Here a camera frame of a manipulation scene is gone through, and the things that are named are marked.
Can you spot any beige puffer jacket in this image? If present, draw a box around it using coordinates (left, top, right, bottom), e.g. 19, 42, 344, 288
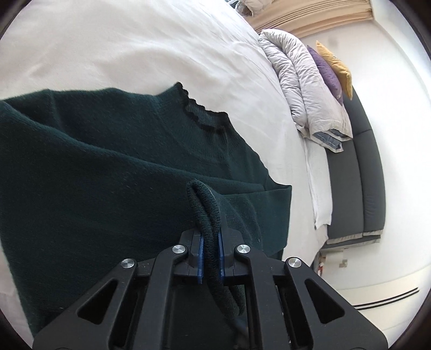
236, 0, 281, 16

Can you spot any grey folded duvet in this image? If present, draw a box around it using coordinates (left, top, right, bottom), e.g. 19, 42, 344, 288
259, 29, 353, 153

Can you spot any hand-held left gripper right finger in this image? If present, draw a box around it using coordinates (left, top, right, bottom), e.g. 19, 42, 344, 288
217, 225, 388, 350

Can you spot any yellow pillow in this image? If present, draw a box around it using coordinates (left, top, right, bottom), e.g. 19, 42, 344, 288
315, 40, 353, 99

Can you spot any white bed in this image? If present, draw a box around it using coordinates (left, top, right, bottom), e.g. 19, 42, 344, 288
0, 0, 334, 337

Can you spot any purple pillow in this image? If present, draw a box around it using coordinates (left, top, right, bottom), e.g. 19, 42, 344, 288
306, 45, 345, 106

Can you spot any dark grey upholstered bed frame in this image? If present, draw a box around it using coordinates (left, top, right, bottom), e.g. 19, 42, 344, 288
324, 84, 386, 250

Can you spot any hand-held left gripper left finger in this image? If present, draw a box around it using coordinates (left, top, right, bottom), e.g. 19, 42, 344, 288
33, 230, 216, 350

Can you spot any dark green knit sweater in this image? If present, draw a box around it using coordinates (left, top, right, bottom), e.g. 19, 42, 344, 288
0, 82, 293, 339

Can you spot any beige curtain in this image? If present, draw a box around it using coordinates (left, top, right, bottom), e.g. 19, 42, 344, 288
247, 0, 375, 40

